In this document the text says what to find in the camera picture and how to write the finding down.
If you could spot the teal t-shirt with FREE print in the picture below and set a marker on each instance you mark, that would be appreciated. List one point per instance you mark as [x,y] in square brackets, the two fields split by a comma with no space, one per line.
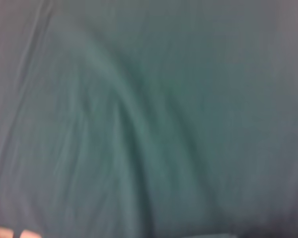
[149,111]

